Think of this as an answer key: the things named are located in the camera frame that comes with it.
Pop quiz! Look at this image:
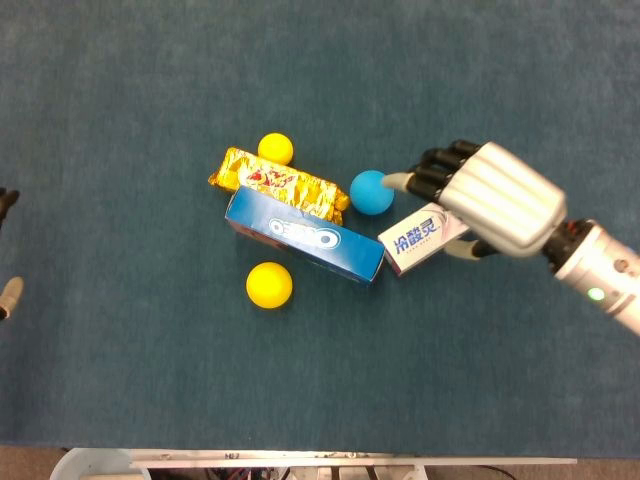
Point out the white pink toothpaste box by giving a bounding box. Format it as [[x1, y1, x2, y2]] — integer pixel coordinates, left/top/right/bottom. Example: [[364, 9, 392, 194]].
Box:
[[377, 202, 471, 278]]

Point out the white round bucket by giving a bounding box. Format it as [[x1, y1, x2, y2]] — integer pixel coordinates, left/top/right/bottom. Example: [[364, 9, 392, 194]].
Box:
[[49, 447, 151, 480]]

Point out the blue Oreo cookie box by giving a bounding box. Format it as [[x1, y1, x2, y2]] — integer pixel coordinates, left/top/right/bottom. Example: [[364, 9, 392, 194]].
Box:
[[224, 185, 386, 286]]

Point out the large yellow foam ball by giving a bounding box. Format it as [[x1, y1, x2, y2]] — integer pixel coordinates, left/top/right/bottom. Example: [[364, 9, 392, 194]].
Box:
[[245, 261, 294, 310]]

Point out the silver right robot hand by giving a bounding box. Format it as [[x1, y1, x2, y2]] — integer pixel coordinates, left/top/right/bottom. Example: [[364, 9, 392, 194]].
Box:
[[382, 139, 569, 261]]

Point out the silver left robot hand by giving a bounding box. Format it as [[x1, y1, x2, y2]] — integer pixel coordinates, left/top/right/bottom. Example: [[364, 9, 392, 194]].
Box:
[[0, 187, 25, 322]]

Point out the blue foam ball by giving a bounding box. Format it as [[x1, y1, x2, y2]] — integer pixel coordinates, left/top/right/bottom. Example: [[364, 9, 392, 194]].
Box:
[[349, 170, 396, 217]]

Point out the gold foil biscuit packet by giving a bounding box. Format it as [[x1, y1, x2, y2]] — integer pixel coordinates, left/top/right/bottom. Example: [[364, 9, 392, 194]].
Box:
[[207, 146, 351, 225]]

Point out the silver metal rail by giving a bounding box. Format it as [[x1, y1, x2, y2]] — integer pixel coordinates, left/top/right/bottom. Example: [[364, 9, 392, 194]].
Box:
[[129, 448, 579, 470]]

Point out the small yellow foam ball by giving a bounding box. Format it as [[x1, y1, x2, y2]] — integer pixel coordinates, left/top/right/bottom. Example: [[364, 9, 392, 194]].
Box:
[[257, 132, 295, 166]]

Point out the teal carpet table cover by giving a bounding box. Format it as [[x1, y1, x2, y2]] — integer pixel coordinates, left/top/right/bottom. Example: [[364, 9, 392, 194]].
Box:
[[0, 0, 640, 457]]

